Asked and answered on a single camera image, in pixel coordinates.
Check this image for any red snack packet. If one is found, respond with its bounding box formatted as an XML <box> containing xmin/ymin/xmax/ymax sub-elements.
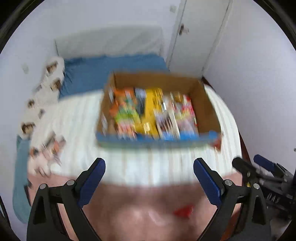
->
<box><xmin>173</xmin><ymin>204</ymin><xmax>195</xmax><ymax>219</ymax></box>

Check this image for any yellow and black snack bag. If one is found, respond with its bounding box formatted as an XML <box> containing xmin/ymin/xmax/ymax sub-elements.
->
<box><xmin>135</xmin><ymin>88</ymin><xmax>163</xmax><ymax>140</ymax></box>

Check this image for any bear print white blanket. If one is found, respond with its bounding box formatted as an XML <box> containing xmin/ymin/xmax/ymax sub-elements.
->
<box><xmin>18</xmin><ymin>57</ymin><xmax>65</xmax><ymax>177</ymax></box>

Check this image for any pink blanket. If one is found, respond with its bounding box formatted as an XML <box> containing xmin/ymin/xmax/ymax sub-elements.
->
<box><xmin>83</xmin><ymin>171</ymin><xmax>216</xmax><ymax>240</ymax></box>

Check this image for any striped white bed sheet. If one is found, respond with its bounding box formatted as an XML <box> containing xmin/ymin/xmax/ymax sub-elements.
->
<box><xmin>30</xmin><ymin>86</ymin><xmax>242</xmax><ymax>187</ymax></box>

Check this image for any cardboard box with blue print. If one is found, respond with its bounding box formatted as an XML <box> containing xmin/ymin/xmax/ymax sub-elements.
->
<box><xmin>96</xmin><ymin>72</ymin><xmax>221</xmax><ymax>148</ymax></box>

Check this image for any blue pillow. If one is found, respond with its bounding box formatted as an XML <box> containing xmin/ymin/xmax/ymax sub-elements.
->
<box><xmin>59</xmin><ymin>54</ymin><xmax>169</xmax><ymax>99</ymax></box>

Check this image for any white wardrobe door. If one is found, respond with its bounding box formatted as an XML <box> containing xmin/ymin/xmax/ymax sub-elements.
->
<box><xmin>166</xmin><ymin>0</ymin><xmax>233</xmax><ymax>77</ymax></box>

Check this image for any white bed headboard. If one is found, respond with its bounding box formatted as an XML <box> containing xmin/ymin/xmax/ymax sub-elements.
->
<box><xmin>55</xmin><ymin>25</ymin><xmax>164</xmax><ymax>59</ymax></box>

